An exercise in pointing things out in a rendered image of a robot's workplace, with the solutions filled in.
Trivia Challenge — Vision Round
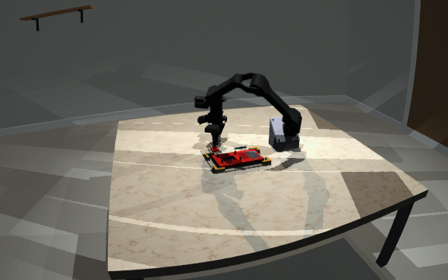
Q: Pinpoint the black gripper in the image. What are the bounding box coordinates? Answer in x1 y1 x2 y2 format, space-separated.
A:
205 110 227 142

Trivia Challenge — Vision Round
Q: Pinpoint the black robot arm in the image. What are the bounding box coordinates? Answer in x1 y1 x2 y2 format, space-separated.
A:
194 72 302 136

